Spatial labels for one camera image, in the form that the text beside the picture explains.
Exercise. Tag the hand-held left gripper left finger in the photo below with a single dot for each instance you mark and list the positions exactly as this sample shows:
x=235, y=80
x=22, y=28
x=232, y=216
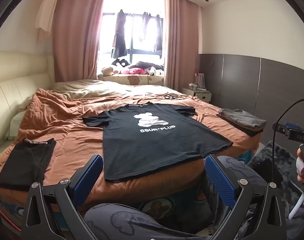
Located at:
x=88, y=180

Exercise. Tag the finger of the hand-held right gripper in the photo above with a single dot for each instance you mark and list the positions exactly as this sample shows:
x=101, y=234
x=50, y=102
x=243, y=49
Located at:
x=292, y=125

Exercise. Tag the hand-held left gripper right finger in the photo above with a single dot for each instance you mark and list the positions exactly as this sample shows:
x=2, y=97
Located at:
x=220, y=180

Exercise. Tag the black printed t-shirt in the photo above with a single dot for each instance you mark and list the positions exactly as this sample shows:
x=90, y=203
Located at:
x=154, y=150

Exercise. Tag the stack of folded clothes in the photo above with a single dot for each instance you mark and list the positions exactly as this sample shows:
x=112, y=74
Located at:
x=242, y=128

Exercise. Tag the dark grey shaggy rug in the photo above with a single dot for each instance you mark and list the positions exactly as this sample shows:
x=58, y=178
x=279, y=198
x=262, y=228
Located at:
x=279, y=160

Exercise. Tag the orange blanket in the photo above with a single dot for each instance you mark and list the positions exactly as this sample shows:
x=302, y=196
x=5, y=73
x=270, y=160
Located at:
x=67, y=135

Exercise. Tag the grey folded shirt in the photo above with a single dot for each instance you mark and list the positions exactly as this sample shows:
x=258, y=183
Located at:
x=242, y=117

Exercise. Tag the person's grey printed pants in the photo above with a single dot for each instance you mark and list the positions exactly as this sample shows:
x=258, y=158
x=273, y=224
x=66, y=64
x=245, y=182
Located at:
x=142, y=220

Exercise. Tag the black folded garment red trim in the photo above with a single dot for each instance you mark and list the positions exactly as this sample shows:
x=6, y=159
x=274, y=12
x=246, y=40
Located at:
x=22, y=167

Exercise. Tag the white plastic tube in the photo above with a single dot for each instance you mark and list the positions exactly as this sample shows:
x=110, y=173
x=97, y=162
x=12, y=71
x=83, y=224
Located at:
x=298, y=206

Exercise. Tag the white nightstand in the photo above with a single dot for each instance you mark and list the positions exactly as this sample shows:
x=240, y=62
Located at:
x=199, y=95

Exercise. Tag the beige bed sheet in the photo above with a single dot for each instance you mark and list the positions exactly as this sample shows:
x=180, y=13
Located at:
x=92, y=90

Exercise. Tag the small white appliance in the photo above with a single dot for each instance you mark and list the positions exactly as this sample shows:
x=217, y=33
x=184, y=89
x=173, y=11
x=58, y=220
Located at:
x=193, y=86

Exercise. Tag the red striped rack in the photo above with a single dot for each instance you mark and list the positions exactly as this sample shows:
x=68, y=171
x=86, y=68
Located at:
x=200, y=81

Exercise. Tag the bear print window cushion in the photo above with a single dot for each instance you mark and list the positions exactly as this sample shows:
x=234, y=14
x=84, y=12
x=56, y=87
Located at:
x=132, y=80

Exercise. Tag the beige plush toy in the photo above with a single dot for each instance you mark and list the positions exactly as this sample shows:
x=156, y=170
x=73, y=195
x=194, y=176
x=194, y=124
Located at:
x=107, y=71

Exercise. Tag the cream padded headboard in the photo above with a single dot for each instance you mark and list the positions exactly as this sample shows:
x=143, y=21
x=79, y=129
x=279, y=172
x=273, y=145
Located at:
x=12, y=92

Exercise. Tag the red cloth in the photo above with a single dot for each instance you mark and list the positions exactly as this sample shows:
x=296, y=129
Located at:
x=133, y=71

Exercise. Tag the black plush toy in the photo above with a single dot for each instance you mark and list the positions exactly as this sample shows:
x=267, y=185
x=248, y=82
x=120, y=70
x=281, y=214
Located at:
x=120, y=62

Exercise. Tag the pink curtain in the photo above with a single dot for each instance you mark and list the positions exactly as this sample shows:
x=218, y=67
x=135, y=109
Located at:
x=77, y=30
x=179, y=42

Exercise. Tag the dark hanging garment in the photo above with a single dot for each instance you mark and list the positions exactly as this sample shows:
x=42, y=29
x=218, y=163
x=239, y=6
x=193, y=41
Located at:
x=119, y=37
x=157, y=35

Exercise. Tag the window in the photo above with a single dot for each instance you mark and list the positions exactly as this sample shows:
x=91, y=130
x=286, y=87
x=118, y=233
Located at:
x=135, y=32

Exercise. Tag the grey hanging garment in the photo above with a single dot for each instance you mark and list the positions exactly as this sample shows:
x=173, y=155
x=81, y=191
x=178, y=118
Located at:
x=144, y=27

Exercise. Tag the cream hanging cloth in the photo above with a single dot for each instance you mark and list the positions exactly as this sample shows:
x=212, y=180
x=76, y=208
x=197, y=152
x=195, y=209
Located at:
x=45, y=10

